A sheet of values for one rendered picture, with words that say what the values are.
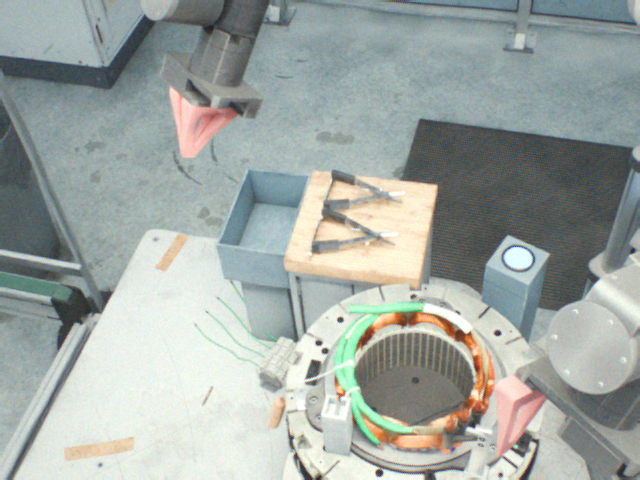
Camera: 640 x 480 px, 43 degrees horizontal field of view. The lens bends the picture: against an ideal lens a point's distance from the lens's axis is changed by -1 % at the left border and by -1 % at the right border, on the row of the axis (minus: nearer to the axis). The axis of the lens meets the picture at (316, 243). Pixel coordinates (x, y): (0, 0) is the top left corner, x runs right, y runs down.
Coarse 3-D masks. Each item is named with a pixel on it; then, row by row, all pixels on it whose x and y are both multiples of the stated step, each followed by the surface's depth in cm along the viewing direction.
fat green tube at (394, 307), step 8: (352, 304) 103; (360, 304) 103; (376, 304) 103; (384, 304) 103; (392, 304) 103; (400, 304) 103; (408, 304) 103; (416, 304) 103; (424, 304) 103; (352, 312) 102; (360, 312) 102; (368, 312) 102; (376, 312) 102; (384, 312) 103; (392, 312) 103; (424, 312) 103
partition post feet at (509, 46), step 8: (272, 8) 339; (288, 8) 346; (264, 16) 342; (272, 16) 340; (280, 16) 341; (288, 16) 342; (272, 24) 341; (280, 24) 340; (288, 24) 339; (512, 32) 324; (528, 32) 324; (504, 40) 322; (512, 40) 322; (520, 40) 316; (528, 40) 321; (504, 48) 319; (512, 48) 319; (520, 48) 317; (528, 48) 317
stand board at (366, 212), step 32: (320, 192) 129; (352, 192) 128; (416, 192) 127; (384, 224) 124; (416, 224) 123; (288, 256) 121; (320, 256) 120; (352, 256) 120; (384, 256) 119; (416, 256) 119; (416, 288) 118
